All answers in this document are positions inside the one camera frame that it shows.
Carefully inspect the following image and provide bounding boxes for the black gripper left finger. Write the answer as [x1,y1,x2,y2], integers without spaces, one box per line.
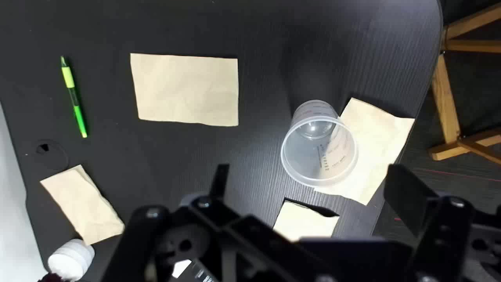
[210,165,230,200]

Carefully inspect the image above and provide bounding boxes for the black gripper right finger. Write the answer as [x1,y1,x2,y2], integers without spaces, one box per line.
[383,165,437,237]

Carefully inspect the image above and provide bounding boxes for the green pen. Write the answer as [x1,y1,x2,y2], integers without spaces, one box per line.
[59,57,89,140]

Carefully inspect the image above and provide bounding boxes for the beige napkin under cup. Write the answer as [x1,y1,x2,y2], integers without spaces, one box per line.
[318,99,415,206]

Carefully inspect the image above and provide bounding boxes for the clear plastic cup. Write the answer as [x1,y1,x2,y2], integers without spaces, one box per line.
[280,101,358,189]

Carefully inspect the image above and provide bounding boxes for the beige napkin near remotes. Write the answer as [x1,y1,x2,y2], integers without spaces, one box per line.
[274,201,340,242]

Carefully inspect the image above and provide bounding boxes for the large beige paper napkin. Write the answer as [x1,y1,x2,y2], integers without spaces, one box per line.
[130,54,239,128]

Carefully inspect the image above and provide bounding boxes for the beige napkin near vase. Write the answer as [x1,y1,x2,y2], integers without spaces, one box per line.
[41,165,125,245]

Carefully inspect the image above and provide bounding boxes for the white flower vase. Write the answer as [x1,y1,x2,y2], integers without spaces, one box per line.
[47,239,95,282]

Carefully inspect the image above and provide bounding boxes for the wooden chair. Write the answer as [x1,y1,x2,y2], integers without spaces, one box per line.
[427,0,501,168]

